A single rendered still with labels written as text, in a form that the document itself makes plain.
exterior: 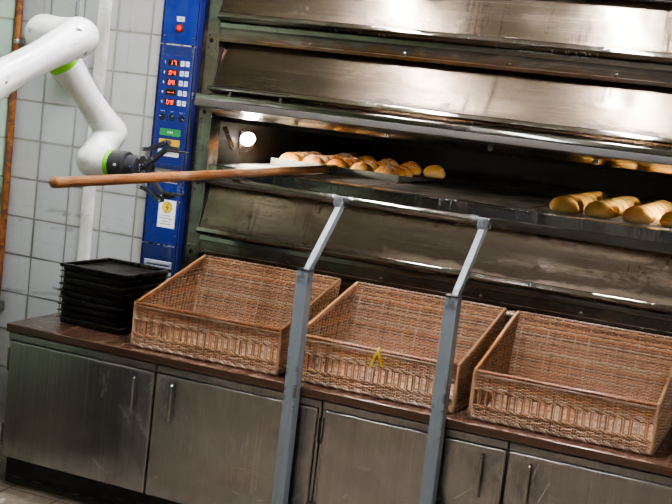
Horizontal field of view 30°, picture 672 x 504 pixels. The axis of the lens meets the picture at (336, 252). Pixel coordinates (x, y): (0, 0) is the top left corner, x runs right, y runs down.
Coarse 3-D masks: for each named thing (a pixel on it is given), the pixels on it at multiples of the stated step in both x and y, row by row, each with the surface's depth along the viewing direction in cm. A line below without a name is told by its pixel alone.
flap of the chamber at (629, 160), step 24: (264, 120) 451; (288, 120) 439; (312, 120) 428; (336, 120) 423; (360, 120) 420; (456, 144) 422; (480, 144) 411; (504, 144) 401; (528, 144) 398; (552, 144) 395; (648, 168) 396
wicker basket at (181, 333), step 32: (160, 288) 432; (192, 288) 455; (224, 288) 455; (256, 288) 450; (288, 288) 446; (320, 288) 442; (160, 320) 416; (192, 320) 411; (224, 320) 406; (256, 320) 448; (288, 320) 444; (192, 352) 413; (224, 352) 408; (256, 352) 428
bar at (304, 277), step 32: (288, 192) 407; (320, 192) 404; (480, 224) 382; (448, 320) 365; (288, 352) 387; (448, 352) 366; (288, 384) 387; (448, 384) 368; (288, 416) 388; (288, 448) 389; (288, 480) 393
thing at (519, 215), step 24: (216, 168) 460; (240, 168) 459; (336, 192) 442; (360, 192) 438; (384, 192) 434; (408, 192) 436; (504, 216) 418; (528, 216) 415; (552, 216) 411; (648, 240) 400
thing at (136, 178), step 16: (64, 176) 330; (80, 176) 336; (96, 176) 342; (112, 176) 349; (128, 176) 356; (144, 176) 363; (160, 176) 371; (176, 176) 379; (192, 176) 388; (208, 176) 397; (224, 176) 407; (240, 176) 417; (256, 176) 429
